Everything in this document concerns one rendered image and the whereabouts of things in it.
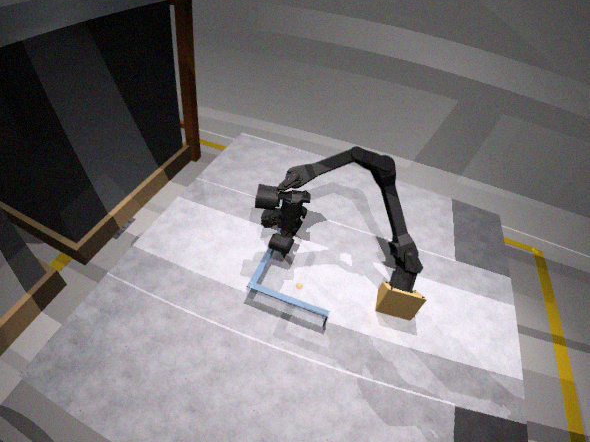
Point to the clear low corner walls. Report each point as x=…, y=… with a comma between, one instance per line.
x=280, y=305

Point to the clear low wall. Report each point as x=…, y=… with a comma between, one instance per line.
x=280, y=296

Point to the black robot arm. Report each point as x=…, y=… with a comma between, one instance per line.
x=382, y=168

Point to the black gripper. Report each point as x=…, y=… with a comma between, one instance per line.
x=290, y=226

